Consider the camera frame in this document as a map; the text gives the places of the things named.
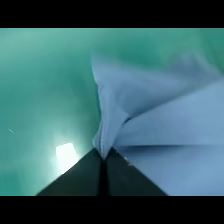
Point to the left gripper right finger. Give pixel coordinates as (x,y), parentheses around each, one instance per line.
(128,180)

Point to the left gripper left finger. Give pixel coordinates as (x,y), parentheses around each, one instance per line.
(81,180)

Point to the light blue shirt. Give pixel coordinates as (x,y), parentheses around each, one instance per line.
(166,120)

